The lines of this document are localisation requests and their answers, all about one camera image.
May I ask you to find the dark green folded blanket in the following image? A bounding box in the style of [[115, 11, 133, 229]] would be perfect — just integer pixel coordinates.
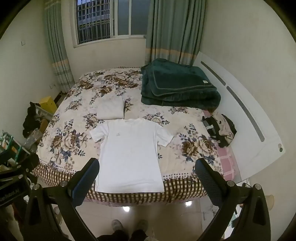
[[140, 58, 222, 110]]

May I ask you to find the window with metal grille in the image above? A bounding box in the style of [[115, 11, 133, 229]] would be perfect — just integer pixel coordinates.
[[70, 0, 151, 48]]

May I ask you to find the person's right grey shoe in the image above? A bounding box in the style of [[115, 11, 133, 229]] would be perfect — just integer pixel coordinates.
[[136, 219, 149, 232]]

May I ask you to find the person's left forearm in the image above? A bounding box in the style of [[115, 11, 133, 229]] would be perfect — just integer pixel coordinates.
[[0, 205, 23, 241]]

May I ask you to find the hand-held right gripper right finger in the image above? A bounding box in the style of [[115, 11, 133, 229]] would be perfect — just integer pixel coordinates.
[[195, 158, 271, 241]]

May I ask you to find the bed with floral sheet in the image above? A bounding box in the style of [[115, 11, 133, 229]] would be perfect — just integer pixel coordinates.
[[31, 66, 234, 204]]

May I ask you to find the wide green striped curtain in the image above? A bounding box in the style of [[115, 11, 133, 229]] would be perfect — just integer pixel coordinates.
[[144, 0, 206, 66]]

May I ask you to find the white headboard with grey stripes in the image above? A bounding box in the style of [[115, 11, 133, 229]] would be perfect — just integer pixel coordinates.
[[192, 51, 286, 183]]

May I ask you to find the person's grey shoe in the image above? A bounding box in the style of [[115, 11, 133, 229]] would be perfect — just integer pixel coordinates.
[[111, 219, 126, 232], [136, 219, 149, 232]]

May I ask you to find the cream white garment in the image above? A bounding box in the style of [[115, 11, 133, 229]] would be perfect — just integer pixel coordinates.
[[96, 96, 126, 120]]

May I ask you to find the clear plastic wrap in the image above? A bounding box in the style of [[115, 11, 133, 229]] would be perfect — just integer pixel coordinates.
[[25, 128, 44, 152]]

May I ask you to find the narrow green striped curtain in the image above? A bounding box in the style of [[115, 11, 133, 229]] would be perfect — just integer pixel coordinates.
[[44, 0, 75, 93]]

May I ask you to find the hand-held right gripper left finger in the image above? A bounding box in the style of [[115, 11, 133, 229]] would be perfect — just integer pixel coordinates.
[[22, 158, 100, 241]]

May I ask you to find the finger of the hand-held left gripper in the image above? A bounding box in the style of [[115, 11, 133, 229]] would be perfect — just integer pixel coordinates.
[[0, 152, 40, 179]]

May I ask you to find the person's left grey shoe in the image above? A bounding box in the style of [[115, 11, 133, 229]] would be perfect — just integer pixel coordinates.
[[111, 219, 126, 232]]

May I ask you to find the black cloth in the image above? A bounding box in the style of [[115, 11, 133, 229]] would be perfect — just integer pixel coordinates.
[[22, 101, 41, 137]]

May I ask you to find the black and cream clothes pile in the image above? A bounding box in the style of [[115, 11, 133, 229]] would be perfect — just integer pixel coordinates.
[[202, 112, 237, 149]]

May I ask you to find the yellow box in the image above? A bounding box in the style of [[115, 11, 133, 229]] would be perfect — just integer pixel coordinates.
[[39, 96, 58, 115]]

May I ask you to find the brown cardboard box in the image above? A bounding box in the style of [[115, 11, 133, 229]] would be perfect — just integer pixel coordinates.
[[39, 118, 49, 133]]

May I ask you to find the cluttered green shelf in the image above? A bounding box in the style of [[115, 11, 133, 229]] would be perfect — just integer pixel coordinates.
[[0, 130, 25, 167]]

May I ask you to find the white t-shirt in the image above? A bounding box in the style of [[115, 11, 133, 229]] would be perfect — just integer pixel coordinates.
[[89, 118, 174, 193]]

